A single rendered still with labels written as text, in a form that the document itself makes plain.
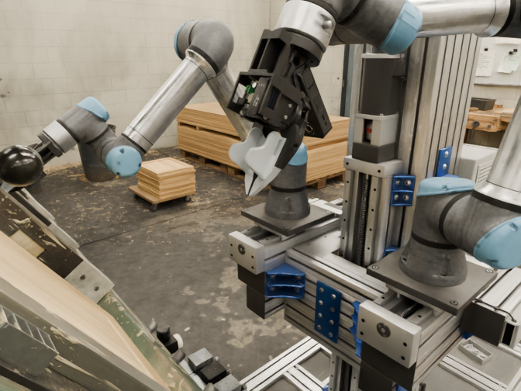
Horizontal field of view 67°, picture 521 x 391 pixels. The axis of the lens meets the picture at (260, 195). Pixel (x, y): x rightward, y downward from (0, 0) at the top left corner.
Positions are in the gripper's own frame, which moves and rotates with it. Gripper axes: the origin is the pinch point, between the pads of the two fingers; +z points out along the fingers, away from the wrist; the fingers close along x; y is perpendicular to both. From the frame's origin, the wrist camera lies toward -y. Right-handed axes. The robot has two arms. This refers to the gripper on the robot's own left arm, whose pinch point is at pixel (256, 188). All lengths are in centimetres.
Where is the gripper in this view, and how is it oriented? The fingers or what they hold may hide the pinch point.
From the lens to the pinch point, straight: 54.8
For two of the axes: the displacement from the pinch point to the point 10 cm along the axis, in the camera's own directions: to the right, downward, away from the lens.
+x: 6.4, 2.6, -7.2
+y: -6.8, -2.5, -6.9
